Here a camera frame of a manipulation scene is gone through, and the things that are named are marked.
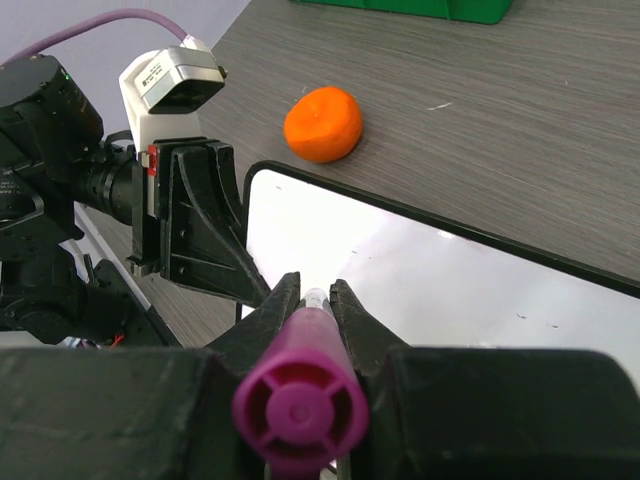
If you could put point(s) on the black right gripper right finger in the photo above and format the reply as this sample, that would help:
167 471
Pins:
485 413

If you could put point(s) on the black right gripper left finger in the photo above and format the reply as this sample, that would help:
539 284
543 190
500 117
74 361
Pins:
135 413

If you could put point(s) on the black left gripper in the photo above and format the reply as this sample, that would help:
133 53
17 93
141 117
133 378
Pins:
182 202

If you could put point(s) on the white marker with magenta cap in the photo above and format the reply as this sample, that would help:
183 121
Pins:
301 407

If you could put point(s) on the small white whiteboard black frame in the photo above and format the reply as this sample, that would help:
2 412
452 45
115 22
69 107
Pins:
428 280

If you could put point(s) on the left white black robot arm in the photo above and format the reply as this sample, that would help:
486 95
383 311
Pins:
47 125

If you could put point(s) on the orange mandarin fruit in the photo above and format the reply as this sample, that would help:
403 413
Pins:
324 126

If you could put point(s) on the green plastic vegetable tray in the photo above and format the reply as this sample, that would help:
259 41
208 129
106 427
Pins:
487 12

